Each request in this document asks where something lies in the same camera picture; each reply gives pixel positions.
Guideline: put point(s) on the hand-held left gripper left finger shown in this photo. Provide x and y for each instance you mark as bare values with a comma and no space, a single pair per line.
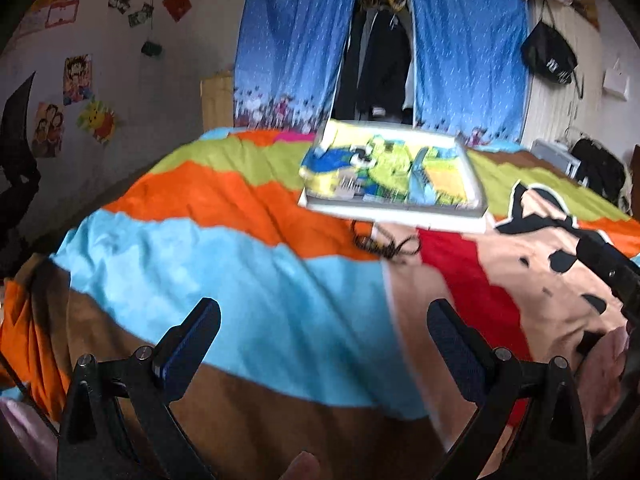
187,345

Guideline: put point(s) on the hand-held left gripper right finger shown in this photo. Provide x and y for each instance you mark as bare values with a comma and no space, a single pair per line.
455,350

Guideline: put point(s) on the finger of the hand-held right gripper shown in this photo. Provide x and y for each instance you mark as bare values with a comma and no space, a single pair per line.
607,265

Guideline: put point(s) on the grey shallow tray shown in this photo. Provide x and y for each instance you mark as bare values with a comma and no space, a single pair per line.
470,180

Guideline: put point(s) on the grey hair clip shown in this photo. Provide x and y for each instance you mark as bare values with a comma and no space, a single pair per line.
352,185

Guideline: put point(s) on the person's right hand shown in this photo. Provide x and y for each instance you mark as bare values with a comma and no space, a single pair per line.
605,375

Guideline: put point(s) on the person's left hand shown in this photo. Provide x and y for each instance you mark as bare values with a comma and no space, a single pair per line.
300,467

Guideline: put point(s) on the colourful striped blanket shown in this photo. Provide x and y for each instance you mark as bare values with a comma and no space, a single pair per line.
240,270

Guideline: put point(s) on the pile of black clothes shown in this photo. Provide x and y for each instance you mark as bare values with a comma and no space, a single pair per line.
600,172

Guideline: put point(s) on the white storage box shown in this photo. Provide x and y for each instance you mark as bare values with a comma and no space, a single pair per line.
555,160

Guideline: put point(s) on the white wardrobe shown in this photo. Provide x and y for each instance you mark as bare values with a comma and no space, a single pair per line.
550,115

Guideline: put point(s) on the white paper bag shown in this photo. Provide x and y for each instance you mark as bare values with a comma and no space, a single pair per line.
616,82

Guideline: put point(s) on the pink towel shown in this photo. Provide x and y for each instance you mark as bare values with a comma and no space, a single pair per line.
22,435

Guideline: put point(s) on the black bag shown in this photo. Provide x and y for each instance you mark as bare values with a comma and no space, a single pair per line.
550,55

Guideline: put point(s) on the yellow creature poster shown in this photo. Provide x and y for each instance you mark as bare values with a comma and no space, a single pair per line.
97,120

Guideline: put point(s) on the wooden cabinet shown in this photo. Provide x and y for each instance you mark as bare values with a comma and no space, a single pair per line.
217,102

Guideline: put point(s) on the black office chair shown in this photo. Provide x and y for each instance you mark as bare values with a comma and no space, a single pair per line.
17,160

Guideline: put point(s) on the cartoon family poster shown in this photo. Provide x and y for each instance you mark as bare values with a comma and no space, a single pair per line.
48,130

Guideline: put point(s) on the blue dotted curtain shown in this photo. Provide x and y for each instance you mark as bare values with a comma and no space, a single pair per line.
295,40
465,50

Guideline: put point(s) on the anime character poster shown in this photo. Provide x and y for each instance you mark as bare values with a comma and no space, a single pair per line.
77,80

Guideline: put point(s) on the black hanging jacket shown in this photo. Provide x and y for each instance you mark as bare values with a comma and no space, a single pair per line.
385,65

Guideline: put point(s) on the grey hanging coat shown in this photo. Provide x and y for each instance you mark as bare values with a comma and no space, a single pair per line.
350,75

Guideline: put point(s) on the small green hanging bag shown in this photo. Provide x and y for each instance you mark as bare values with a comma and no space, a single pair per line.
151,49

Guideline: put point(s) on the red square paper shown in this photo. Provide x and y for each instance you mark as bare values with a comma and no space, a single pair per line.
177,5

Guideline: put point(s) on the wall photo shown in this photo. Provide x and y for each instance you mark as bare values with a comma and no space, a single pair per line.
141,15
120,2

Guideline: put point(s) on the group of wall certificates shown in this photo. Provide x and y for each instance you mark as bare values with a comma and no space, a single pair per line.
55,10

